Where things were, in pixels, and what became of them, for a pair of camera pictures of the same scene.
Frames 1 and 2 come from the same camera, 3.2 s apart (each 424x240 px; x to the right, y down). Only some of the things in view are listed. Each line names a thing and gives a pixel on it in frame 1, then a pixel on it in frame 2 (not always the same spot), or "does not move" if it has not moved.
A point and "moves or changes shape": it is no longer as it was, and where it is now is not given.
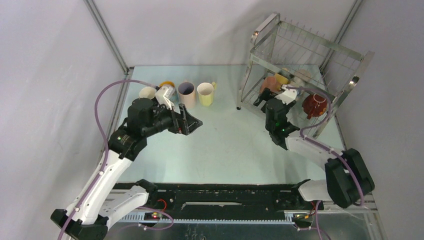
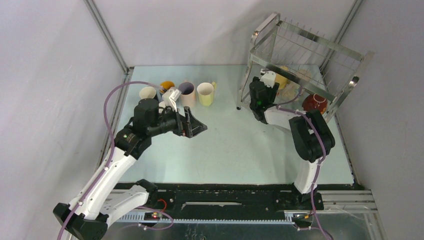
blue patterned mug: x=174 y=97 moves or changes shape
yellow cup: x=205 y=91 does not move
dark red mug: x=314 y=105 does not move
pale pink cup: x=187 y=94 does not move
